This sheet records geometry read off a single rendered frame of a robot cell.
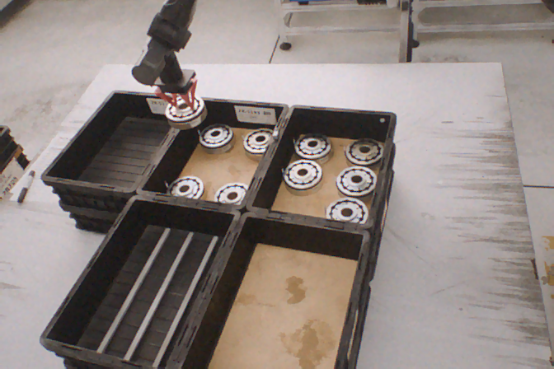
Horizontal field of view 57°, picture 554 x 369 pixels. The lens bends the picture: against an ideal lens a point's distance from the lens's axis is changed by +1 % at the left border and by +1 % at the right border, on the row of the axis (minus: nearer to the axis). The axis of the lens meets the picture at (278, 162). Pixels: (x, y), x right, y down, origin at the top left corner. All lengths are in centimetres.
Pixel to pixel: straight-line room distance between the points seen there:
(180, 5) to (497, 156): 101
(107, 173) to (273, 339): 74
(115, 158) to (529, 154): 190
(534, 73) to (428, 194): 181
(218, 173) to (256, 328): 49
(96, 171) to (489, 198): 113
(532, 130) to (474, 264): 154
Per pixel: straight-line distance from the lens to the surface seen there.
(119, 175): 154
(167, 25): 115
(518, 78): 313
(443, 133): 167
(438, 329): 125
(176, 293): 122
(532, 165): 263
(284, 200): 131
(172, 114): 132
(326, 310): 112
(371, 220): 112
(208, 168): 145
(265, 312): 113
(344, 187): 128
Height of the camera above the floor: 181
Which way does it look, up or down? 44 degrees down
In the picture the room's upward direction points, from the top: 11 degrees counter-clockwise
